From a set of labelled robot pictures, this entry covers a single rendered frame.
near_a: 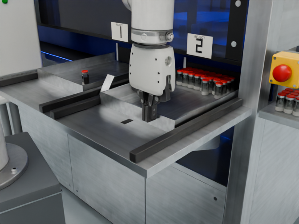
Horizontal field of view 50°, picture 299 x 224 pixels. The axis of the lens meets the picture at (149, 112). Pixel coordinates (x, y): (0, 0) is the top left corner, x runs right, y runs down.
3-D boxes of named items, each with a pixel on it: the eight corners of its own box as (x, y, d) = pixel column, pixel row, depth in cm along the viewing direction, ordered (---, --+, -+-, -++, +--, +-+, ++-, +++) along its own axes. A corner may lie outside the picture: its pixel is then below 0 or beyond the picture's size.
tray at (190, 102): (179, 77, 109) (179, 67, 108) (248, 95, 93) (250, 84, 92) (100, 104, 87) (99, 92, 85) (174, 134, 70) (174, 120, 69)
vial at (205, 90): (204, 92, 95) (204, 78, 93) (210, 94, 93) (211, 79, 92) (199, 94, 93) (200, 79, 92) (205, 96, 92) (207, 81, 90)
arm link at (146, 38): (183, 29, 64) (182, 44, 65) (151, 24, 70) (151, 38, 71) (154, 33, 59) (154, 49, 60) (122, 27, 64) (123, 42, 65)
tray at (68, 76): (114, 60, 131) (114, 52, 129) (161, 73, 114) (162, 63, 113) (38, 78, 108) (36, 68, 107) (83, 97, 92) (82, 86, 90)
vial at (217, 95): (216, 96, 92) (218, 81, 90) (223, 98, 91) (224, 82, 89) (212, 98, 91) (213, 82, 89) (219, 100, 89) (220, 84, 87)
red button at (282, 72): (276, 77, 77) (279, 61, 76) (292, 81, 75) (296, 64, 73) (269, 81, 75) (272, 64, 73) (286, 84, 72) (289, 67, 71)
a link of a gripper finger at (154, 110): (166, 94, 69) (164, 122, 71) (155, 90, 71) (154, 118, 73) (155, 98, 67) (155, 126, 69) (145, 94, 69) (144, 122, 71)
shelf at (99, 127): (107, 63, 135) (107, 58, 134) (264, 106, 90) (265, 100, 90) (-9, 90, 103) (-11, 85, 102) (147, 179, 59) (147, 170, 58)
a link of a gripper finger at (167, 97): (178, 94, 65) (162, 105, 69) (161, 61, 66) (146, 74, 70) (175, 95, 64) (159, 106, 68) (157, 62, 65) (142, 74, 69)
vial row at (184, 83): (179, 82, 104) (179, 69, 102) (227, 96, 92) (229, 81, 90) (174, 84, 102) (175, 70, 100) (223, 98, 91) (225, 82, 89)
